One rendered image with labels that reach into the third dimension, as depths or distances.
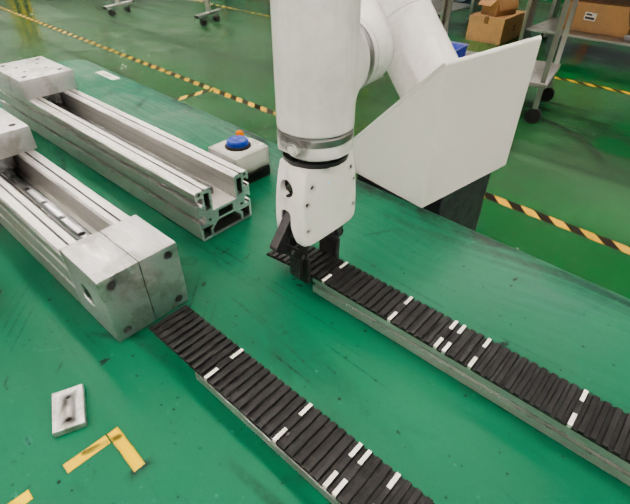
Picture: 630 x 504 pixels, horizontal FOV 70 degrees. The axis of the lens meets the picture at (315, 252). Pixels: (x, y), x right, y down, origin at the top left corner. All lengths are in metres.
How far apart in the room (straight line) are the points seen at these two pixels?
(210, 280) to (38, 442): 0.27
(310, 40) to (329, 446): 0.36
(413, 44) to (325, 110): 0.43
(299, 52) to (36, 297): 0.47
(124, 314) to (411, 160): 0.49
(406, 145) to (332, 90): 0.34
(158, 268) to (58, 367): 0.15
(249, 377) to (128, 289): 0.18
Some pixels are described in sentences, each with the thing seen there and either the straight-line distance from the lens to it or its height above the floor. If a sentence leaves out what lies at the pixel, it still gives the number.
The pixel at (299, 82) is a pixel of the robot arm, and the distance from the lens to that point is 0.45.
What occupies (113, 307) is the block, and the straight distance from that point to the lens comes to 0.56.
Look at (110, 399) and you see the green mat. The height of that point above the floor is 0.78.
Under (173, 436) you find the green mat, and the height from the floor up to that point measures 0.78.
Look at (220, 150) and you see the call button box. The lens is 0.85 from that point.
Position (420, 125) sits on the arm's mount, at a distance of 0.75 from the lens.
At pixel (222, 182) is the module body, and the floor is 0.84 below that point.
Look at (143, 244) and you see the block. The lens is 0.57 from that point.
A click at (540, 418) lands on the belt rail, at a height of 0.79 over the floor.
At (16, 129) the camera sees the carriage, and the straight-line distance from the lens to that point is 0.89.
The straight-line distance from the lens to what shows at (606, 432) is 0.52.
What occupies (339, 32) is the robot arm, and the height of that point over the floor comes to 1.10.
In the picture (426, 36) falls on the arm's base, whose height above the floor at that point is 1.01.
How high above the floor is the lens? 1.20
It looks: 38 degrees down
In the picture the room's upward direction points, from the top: straight up
